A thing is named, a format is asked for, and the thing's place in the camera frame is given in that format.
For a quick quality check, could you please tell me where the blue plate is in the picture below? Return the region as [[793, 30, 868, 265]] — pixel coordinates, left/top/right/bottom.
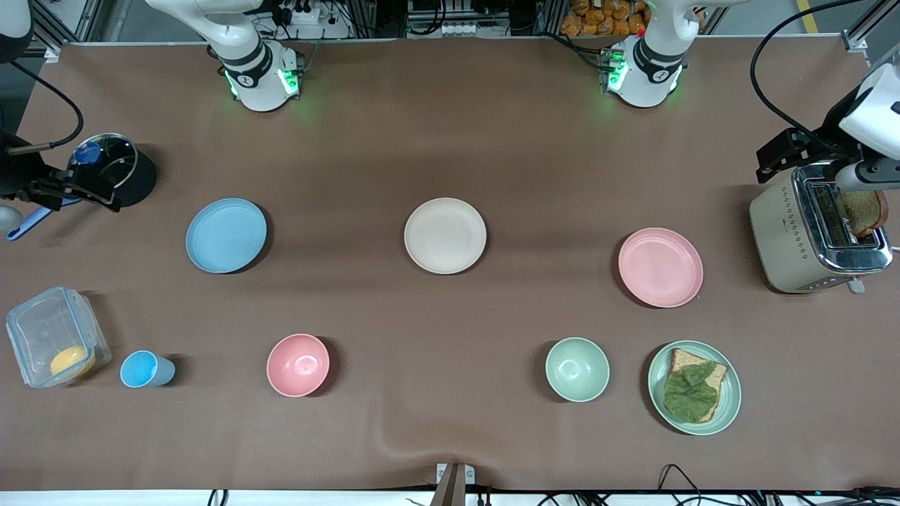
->
[[185, 197, 269, 274]]

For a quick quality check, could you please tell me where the pink plate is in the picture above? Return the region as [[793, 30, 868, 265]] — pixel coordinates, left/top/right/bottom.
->
[[618, 227, 705, 309]]

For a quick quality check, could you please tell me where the glass lid with blue knob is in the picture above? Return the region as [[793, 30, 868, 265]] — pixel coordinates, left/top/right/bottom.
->
[[69, 134, 139, 192]]

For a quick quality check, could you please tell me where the beige chrome toaster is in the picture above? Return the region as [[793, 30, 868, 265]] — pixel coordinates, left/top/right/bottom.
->
[[748, 163, 894, 294]]

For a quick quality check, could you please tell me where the dark toasted bread slice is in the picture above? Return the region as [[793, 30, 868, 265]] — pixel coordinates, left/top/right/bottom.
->
[[837, 188, 889, 238]]

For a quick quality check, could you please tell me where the clear plastic container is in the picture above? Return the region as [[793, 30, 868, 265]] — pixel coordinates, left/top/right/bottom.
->
[[6, 285, 112, 389]]

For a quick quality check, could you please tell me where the yellow round food piece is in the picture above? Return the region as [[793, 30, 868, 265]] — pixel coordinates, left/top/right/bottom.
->
[[49, 346, 96, 379]]

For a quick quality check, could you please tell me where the blue cup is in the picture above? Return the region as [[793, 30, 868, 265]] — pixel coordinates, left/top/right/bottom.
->
[[120, 350, 176, 389]]

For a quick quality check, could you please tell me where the brown bread slice with crust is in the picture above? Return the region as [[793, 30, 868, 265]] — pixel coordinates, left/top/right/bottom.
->
[[668, 348, 728, 423]]

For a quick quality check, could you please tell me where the orange snack bag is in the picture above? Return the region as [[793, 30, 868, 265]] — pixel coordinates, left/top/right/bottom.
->
[[560, 0, 651, 37]]

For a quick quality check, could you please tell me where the green plate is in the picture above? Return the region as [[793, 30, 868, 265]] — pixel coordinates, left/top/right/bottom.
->
[[647, 340, 743, 436]]

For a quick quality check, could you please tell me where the green lettuce leaf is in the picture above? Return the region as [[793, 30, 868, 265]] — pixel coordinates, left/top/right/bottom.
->
[[663, 361, 720, 424]]

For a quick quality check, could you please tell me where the white power strip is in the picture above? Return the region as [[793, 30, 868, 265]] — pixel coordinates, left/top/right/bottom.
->
[[280, 0, 326, 26]]

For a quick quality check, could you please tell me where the pink bowl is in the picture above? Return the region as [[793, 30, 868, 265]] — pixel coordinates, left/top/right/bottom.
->
[[266, 333, 331, 398]]

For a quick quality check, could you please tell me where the green bowl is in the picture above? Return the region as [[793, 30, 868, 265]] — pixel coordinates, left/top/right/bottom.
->
[[545, 337, 611, 403]]

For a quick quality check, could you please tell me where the beige plate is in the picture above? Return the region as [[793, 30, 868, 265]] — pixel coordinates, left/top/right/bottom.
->
[[404, 197, 488, 275]]

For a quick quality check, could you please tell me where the black saucepan with blue handle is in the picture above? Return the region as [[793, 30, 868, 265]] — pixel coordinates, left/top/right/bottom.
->
[[6, 132, 157, 242]]

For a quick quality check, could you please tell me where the aluminium frame profile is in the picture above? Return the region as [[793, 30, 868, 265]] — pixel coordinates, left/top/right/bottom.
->
[[842, 0, 900, 53], [32, 0, 105, 63]]

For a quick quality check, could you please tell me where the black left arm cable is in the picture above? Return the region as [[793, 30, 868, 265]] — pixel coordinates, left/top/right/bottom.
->
[[749, 0, 900, 138]]

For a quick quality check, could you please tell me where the black looped cable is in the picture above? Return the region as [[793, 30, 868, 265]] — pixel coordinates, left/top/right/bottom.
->
[[657, 464, 712, 503]]

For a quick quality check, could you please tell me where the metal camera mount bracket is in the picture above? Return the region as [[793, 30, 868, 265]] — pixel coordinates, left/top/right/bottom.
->
[[430, 462, 476, 506]]

